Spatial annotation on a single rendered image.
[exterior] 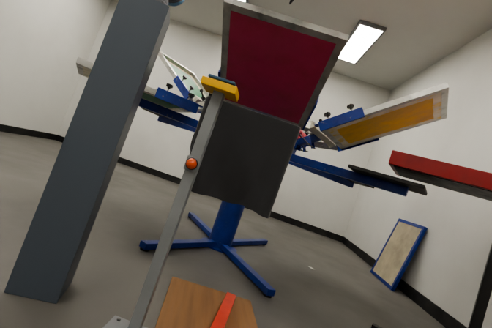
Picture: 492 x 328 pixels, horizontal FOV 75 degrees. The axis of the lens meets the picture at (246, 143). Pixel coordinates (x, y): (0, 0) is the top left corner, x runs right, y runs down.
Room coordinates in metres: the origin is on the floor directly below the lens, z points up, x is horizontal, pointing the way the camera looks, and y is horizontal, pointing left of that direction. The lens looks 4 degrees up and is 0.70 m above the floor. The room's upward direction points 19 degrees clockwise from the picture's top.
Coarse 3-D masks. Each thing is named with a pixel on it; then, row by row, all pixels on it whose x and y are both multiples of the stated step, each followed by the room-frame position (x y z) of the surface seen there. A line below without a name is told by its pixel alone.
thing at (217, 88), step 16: (208, 80) 1.09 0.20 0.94; (224, 96) 1.16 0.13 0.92; (208, 112) 1.13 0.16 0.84; (208, 128) 1.13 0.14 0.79; (192, 176) 1.13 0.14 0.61; (176, 192) 1.14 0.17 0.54; (176, 208) 1.13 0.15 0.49; (176, 224) 1.13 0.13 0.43; (160, 240) 1.13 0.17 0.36; (160, 256) 1.13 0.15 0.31; (160, 272) 1.15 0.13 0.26; (144, 288) 1.13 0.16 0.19; (144, 304) 1.13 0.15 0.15; (112, 320) 1.23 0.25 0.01; (144, 320) 1.17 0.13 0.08
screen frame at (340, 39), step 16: (224, 0) 1.40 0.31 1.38; (224, 16) 1.47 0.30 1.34; (256, 16) 1.41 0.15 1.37; (272, 16) 1.38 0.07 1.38; (288, 16) 1.39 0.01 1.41; (224, 32) 1.56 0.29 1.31; (304, 32) 1.40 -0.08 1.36; (320, 32) 1.37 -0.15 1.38; (336, 32) 1.38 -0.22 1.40; (224, 48) 1.67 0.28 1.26; (336, 48) 1.42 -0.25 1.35; (224, 64) 1.78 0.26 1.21; (320, 80) 1.63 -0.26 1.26; (304, 112) 1.92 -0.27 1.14
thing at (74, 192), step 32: (128, 0) 1.19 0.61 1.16; (128, 32) 1.20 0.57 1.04; (160, 32) 1.24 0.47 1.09; (96, 64) 1.19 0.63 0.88; (128, 64) 1.21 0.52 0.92; (96, 96) 1.19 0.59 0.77; (128, 96) 1.22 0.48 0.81; (96, 128) 1.20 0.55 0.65; (128, 128) 1.36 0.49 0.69; (64, 160) 1.19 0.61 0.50; (96, 160) 1.21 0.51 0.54; (64, 192) 1.20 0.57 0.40; (96, 192) 1.22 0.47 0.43; (32, 224) 1.19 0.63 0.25; (64, 224) 1.21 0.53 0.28; (32, 256) 1.19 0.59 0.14; (64, 256) 1.22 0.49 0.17; (32, 288) 1.20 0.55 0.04; (64, 288) 1.28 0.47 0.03
